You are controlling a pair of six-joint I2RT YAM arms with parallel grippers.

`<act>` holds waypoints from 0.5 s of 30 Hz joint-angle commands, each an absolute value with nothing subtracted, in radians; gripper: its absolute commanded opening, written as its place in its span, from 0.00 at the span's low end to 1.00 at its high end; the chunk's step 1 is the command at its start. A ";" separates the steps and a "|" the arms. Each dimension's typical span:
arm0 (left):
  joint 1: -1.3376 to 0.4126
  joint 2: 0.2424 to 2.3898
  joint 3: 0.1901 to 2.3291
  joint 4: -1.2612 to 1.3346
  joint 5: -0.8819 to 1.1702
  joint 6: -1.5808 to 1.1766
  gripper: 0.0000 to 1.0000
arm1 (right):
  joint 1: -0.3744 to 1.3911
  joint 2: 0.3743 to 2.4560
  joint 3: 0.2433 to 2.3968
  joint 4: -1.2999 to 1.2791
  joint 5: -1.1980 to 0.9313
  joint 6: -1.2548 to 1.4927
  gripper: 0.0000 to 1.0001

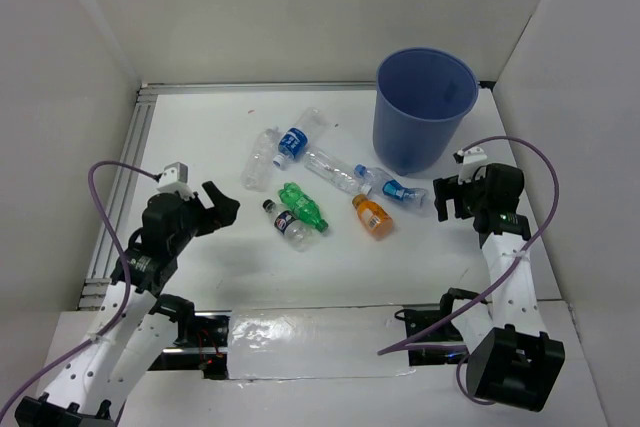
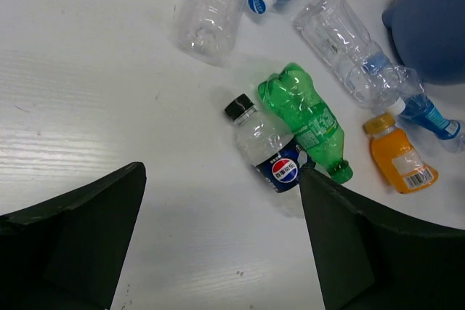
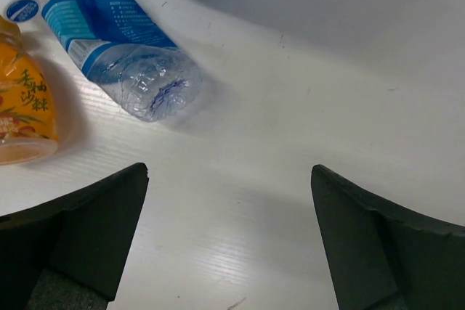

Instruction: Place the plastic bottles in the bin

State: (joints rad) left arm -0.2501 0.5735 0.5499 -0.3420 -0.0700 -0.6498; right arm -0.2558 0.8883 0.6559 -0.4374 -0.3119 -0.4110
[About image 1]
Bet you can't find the crushed bottle blue label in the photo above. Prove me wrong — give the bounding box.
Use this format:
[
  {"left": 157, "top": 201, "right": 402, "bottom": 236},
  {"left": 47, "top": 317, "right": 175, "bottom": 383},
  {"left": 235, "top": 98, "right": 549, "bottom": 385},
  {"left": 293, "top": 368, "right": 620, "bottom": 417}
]
[{"left": 354, "top": 164, "right": 428, "bottom": 215}]

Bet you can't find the clear crushed plastic bottle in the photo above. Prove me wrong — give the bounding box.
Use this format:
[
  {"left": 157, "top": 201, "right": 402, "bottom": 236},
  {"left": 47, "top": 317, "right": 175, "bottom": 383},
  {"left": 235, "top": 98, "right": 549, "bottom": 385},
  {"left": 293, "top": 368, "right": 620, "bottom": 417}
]
[{"left": 241, "top": 127, "right": 281, "bottom": 191}]

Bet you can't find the small pepsi bottle black cap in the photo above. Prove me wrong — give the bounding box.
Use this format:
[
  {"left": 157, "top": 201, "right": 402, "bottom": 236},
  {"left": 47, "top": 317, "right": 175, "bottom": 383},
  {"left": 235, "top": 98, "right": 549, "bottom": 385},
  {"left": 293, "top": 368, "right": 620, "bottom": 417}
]
[{"left": 262, "top": 199, "right": 313, "bottom": 251}]

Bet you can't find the orange juice bottle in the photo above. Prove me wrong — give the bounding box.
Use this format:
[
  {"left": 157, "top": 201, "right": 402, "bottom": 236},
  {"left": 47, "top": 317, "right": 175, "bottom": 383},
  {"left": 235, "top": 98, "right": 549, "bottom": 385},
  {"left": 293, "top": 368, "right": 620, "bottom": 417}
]
[{"left": 352, "top": 194, "right": 394, "bottom": 240}]

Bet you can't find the green plastic bottle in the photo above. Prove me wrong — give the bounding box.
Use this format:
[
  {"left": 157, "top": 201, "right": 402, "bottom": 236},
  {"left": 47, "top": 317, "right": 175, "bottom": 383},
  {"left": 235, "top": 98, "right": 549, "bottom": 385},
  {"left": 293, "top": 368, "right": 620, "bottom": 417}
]
[{"left": 278, "top": 182, "right": 329, "bottom": 233}]

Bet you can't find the clear bottle blue pepsi label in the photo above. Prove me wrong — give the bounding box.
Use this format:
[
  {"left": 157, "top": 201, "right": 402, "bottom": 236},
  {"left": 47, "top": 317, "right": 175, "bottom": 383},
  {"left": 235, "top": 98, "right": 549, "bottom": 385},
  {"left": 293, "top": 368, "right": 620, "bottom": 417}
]
[{"left": 272, "top": 108, "right": 328, "bottom": 169}]

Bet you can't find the clear bottle white cap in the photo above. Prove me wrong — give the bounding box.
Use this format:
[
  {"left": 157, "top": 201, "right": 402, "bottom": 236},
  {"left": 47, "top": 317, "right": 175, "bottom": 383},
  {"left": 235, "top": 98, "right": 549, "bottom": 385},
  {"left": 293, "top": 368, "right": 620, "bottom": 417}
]
[{"left": 303, "top": 147, "right": 371, "bottom": 196}]

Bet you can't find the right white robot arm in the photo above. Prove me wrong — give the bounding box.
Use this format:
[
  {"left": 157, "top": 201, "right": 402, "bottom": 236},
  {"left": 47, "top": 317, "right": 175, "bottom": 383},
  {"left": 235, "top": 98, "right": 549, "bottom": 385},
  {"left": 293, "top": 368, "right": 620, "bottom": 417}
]
[{"left": 434, "top": 163, "right": 565, "bottom": 412}]

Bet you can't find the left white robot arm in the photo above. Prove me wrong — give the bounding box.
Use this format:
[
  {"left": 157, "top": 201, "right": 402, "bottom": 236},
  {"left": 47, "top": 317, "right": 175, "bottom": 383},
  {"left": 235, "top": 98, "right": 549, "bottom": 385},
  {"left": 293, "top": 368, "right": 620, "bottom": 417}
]
[{"left": 14, "top": 182, "right": 240, "bottom": 426}]

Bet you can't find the blue plastic bin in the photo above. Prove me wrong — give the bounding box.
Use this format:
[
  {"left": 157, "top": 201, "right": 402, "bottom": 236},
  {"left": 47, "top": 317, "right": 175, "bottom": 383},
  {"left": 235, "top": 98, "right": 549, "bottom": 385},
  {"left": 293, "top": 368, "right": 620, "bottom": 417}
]
[{"left": 372, "top": 47, "right": 479, "bottom": 175}]

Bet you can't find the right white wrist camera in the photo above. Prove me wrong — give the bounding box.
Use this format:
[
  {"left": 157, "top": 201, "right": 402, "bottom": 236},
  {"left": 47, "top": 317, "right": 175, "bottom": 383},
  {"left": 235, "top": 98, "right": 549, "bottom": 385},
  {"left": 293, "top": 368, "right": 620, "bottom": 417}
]
[{"left": 453, "top": 147, "right": 489, "bottom": 185}]

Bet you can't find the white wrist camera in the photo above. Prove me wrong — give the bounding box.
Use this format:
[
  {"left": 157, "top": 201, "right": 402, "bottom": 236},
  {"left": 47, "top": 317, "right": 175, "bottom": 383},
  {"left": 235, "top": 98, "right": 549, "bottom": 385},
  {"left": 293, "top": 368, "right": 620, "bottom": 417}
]
[
  {"left": 157, "top": 162, "right": 195, "bottom": 201},
  {"left": 453, "top": 147, "right": 489, "bottom": 185}
]

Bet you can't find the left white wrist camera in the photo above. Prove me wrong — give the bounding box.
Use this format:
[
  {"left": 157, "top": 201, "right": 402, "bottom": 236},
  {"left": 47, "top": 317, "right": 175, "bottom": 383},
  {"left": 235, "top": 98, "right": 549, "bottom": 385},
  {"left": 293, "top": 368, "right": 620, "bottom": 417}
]
[{"left": 157, "top": 162, "right": 195, "bottom": 201}]

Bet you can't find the aluminium frame rail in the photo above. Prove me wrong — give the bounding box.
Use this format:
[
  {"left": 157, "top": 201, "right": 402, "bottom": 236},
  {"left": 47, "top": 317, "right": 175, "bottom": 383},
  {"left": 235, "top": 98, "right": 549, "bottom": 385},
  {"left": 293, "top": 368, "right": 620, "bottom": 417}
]
[{"left": 107, "top": 84, "right": 489, "bottom": 310}]

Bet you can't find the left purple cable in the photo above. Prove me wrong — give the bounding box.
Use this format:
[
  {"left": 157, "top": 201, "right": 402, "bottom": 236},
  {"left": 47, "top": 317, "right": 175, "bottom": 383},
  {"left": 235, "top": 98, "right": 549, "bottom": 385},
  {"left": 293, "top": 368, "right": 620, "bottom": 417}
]
[{"left": 0, "top": 160, "right": 166, "bottom": 414}]

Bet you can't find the purple cable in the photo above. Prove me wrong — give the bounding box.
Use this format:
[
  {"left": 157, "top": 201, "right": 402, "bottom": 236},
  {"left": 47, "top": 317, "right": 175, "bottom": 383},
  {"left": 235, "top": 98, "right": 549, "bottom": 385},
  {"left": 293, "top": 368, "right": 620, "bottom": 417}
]
[
  {"left": 0, "top": 160, "right": 166, "bottom": 414},
  {"left": 377, "top": 135, "right": 559, "bottom": 406}
]

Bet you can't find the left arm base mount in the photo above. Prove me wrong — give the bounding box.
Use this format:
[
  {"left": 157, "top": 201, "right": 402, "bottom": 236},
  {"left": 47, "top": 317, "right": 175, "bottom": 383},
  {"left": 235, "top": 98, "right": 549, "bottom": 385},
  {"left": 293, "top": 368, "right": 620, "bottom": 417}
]
[{"left": 148, "top": 311, "right": 231, "bottom": 381}]

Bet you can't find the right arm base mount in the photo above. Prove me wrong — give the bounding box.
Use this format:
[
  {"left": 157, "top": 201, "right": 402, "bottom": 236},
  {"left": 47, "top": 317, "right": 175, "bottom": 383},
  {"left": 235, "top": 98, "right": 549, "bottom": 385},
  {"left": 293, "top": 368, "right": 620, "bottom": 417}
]
[{"left": 394, "top": 307, "right": 465, "bottom": 367}]

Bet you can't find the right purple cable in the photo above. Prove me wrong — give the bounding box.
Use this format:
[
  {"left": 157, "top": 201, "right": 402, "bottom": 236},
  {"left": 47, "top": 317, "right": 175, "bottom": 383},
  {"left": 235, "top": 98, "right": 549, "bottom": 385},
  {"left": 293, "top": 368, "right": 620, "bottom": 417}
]
[{"left": 377, "top": 135, "right": 559, "bottom": 406}]

